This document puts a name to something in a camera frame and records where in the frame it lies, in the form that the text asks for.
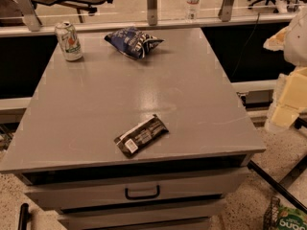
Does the wire basket with green bag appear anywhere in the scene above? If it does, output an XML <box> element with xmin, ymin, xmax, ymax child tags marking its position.
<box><xmin>263</xmin><ymin>196</ymin><xmax>307</xmax><ymax>230</ymax></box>

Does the grey drawer cabinet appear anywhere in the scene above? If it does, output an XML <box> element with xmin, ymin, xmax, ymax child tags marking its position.
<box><xmin>1</xmin><ymin>28</ymin><xmax>265</xmax><ymax>230</ymax></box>

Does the blue chip bag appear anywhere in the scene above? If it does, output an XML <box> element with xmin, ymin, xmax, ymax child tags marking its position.
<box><xmin>105</xmin><ymin>27</ymin><xmax>163</xmax><ymax>59</ymax></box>

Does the black pole lower left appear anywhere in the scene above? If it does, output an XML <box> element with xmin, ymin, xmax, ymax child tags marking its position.
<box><xmin>17</xmin><ymin>203</ymin><xmax>30</xmax><ymax>230</ymax></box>

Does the clear water bottle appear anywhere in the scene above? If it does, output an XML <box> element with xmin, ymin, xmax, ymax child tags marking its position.
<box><xmin>186</xmin><ymin>0</ymin><xmax>200</xmax><ymax>20</ymax></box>

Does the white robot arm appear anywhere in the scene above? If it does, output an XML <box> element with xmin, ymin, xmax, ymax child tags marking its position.
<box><xmin>263</xmin><ymin>7</ymin><xmax>307</xmax><ymax>132</ymax></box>

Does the metal railing with glass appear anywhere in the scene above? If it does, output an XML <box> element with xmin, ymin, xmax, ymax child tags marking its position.
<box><xmin>0</xmin><ymin>0</ymin><xmax>306</xmax><ymax>35</ymax></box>

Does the black rxbar chocolate bar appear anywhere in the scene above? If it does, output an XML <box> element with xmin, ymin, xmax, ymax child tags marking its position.
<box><xmin>114</xmin><ymin>114</ymin><xmax>169</xmax><ymax>158</ymax></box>

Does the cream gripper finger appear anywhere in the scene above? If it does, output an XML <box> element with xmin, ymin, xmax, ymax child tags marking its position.
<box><xmin>265</xmin><ymin>67</ymin><xmax>307</xmax><ymax>132</ymax></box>

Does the white green soda can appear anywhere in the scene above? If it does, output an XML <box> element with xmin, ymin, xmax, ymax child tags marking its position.
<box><xmin>55</xmin><ymin>22</ymin><xmax>83</xmax><ymax>61</ymax></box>

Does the black drawer handle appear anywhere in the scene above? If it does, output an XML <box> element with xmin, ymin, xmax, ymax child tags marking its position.
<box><xmin>125</xmin><ymin>185</ymin><xmax>160</xmax><ymax>200</ymax></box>

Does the black floor bar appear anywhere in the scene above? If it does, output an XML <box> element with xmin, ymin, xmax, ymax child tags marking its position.
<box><xmin>248</xmin><ymin>160</ymin><xmax>307</xmax><ymax>214</ymax></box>

